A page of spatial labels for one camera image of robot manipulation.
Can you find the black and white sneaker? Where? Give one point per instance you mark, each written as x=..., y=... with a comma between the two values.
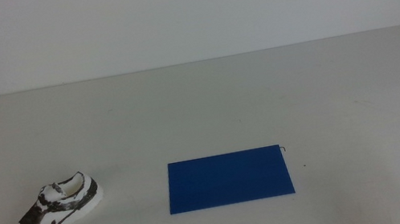
x=31, y=223

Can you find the blue rectangular mat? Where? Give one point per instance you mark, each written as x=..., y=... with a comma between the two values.
x=228, y=180

